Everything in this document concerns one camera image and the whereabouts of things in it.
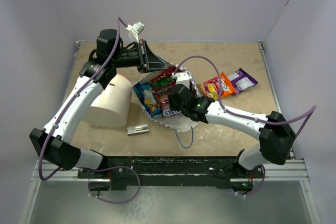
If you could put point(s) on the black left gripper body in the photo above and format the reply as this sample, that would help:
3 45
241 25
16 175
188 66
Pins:
142 57

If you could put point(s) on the orange Fox's candy bag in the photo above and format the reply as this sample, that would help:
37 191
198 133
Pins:
217 87

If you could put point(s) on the blue checkered paper bag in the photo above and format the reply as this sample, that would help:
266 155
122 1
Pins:
179 123

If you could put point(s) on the purple snack packet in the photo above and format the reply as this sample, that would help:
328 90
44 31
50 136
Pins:
241 81

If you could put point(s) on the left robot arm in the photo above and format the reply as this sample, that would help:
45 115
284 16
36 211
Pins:
53 141

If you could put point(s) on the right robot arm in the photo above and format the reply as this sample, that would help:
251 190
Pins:
275 136

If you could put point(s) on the purple Fox's berries bag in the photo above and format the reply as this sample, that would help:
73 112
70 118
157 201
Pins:
163 99

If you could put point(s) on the green snack packet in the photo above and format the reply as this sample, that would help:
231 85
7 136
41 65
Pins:
163 82

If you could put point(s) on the white paper roll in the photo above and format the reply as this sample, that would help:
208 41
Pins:
111 107

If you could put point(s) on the small silver metal block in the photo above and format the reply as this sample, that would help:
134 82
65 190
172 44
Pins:
138 129

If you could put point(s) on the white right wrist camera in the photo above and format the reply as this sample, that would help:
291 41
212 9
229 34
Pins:
181 78

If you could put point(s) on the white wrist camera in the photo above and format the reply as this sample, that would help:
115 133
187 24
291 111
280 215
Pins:
134 31
181 78

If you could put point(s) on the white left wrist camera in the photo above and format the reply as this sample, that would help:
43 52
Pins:
134 31

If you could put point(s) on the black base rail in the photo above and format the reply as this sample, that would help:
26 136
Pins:
221 172

